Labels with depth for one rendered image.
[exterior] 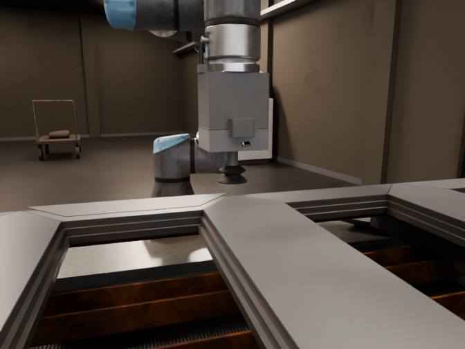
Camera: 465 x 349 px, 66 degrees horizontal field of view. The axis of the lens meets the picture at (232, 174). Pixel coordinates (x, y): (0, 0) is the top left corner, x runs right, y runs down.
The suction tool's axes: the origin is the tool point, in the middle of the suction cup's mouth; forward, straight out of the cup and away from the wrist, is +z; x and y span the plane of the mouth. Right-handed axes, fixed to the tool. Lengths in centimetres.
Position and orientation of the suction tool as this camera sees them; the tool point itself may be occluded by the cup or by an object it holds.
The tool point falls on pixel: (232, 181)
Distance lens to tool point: 52.2
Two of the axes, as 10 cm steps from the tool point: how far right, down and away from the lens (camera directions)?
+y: 9.5, -0.6, 3.1
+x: -3.2, -1.9, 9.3
